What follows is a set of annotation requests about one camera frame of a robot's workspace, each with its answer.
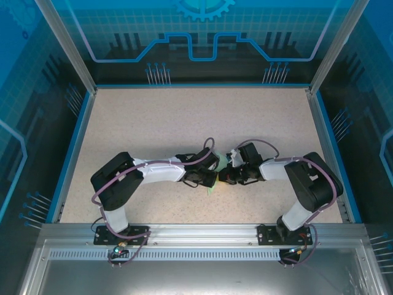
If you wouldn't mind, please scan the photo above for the steel sheet panel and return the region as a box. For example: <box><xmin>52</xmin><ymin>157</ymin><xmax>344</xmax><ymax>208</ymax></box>
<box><xmin>18</xmin><ymin>239</ymin><xmax>384</xmax><ymax>295</ymax></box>

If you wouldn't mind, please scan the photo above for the blue table side trim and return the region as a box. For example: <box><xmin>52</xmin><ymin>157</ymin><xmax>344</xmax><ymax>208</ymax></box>
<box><xmin>45</xmin><ymin>90</ymin><xmax>95</xmax><ymax>224</ymax></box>
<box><xmin>315</xmin><ymin>90</ymin><xmax>364</xmax><ymax>224</ymax></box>

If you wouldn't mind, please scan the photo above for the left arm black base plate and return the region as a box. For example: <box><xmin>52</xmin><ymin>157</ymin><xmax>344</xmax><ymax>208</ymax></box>
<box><xmin>93</xmin><ymin>225</ymin><xmax>150</xmax><ymax>246</ymax></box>

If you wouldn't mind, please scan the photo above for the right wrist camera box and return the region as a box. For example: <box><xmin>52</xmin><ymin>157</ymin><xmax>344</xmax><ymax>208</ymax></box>
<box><xmin>226</xmin><ymin>149</ymin><xmax>243</xmax><ymax>168</ymax></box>

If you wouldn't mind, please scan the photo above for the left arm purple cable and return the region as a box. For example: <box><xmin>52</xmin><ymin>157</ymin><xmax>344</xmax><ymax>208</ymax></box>
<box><xmin>91</xmin><ymin>137</ymin><xmax>216</xmax><ymax>269</ymax></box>

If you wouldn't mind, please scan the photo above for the slotted grey cable duct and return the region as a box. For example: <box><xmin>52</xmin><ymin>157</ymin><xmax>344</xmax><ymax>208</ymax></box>
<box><xmin>48</xmin><ymin>249</ymin><xmax>282</xmax><ymax>262</ymax></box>

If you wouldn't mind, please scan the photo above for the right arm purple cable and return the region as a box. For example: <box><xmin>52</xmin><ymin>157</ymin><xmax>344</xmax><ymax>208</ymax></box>
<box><xmin>236</xmin><ymin>139</ymin><xmax>337</xmax><ymax>269</ymax></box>

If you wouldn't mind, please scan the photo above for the aluminium mounting rail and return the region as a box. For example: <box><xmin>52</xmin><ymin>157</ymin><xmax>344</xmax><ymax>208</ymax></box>
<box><xmin>41</xmin><ymin>223</ymin><xmax>369</xmax><ymax>246</ymax></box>

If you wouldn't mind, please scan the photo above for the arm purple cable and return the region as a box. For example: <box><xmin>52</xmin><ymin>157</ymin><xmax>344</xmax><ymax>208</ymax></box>
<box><xmin>91</xmin><ymin>137</ymin><xmax>216</xmax><ymax>269</ymax></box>
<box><xmin>236</xmin><ymin>139</ymin><xmax>337</xmax><ymax>269</ymax></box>

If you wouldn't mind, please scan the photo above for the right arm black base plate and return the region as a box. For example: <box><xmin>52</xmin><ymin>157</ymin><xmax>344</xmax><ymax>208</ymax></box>
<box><xmin>257</xmin><ymin>224</ymin><xmax>314</xmax><ymax>246</ymax></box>

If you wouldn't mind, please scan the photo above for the aluminium frame post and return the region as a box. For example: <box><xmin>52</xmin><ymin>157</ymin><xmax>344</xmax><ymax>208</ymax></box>
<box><xmin>33</xmin><ymin>0</ymin><xmax>98</xmax><ymax>95</ymax></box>
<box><xmin>308</xmin><ymin>0</ymin><xmax>372</xmax><ymax>95</ymax></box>

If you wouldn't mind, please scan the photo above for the pale green paper sheet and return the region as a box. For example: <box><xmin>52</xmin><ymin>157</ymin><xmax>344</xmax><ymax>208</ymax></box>
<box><xmin>206</xmin><ymin>152</ymin><xmax>230</xmax><ymax>197</ymax></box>

